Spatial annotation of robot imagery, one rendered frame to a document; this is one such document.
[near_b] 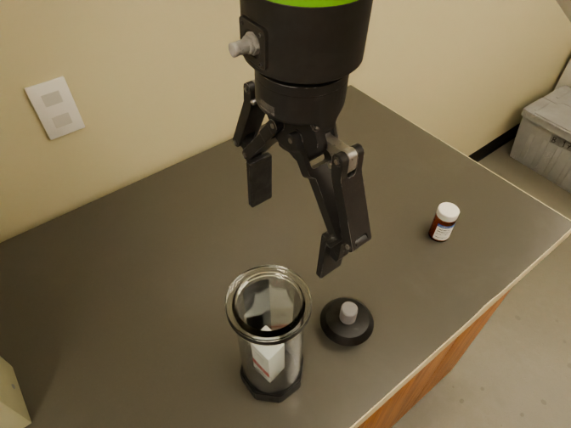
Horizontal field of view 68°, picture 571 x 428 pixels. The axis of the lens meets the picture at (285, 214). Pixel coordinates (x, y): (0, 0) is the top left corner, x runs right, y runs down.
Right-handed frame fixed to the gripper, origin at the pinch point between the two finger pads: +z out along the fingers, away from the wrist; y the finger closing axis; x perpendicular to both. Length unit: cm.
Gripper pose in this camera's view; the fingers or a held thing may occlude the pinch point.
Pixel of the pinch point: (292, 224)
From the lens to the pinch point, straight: 48.3
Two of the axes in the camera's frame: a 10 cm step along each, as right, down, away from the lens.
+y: 6.1, 6.1, -5.1
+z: -0.2, 6.6, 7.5
